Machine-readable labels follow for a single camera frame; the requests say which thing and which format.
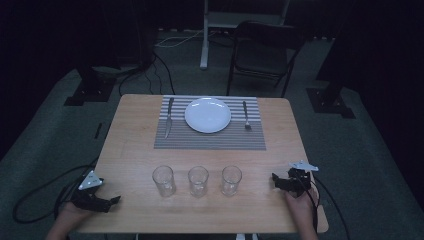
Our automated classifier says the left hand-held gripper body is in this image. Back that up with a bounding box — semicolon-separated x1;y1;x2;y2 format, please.
70;170;113;214

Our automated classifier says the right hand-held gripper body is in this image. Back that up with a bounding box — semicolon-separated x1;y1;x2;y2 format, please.
282;160;320;198

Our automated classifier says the person's right hand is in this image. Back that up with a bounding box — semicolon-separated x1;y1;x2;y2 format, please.
284;182;322;230

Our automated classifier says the person's left hand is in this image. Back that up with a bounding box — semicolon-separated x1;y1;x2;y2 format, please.
54;200;97;232

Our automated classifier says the clear drinking glass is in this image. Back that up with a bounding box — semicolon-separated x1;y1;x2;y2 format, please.
187;165;210;199
220;165;243;197
151;165;177;198

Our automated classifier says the small dark floor object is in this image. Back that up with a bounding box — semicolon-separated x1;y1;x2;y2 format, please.
93;122;104;141

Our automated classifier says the silver fork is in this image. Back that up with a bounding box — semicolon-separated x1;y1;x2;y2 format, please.
242;100;253;131

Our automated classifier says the striped grey placemat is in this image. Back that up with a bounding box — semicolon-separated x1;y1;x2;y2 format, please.
153;95;267;151

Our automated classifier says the white round plate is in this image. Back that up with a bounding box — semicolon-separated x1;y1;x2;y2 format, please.
184;96;232;134

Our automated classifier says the silver table knife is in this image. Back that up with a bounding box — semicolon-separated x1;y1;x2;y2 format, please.
164;96;175;140

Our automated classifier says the black folding chair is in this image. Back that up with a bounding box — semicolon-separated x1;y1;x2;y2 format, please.
226;20;307;99

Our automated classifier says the white metal stand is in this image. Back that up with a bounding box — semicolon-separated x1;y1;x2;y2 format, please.
199;0;292;71

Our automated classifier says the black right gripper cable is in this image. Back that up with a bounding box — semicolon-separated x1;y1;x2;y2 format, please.
294;171;352;240

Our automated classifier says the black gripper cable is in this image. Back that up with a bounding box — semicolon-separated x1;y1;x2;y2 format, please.
12;156;101;225
294;171;352;240

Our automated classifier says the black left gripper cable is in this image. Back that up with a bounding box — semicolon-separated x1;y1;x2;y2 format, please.
12;156;101;225

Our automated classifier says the black stand with base plate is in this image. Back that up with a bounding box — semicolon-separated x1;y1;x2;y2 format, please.
305;33;357;120
63;63;118;107

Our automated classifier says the black floor cable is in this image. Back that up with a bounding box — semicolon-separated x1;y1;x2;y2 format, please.
118;52;176;98

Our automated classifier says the white floor cable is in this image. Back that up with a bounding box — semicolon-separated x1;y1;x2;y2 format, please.
154;29;205;49

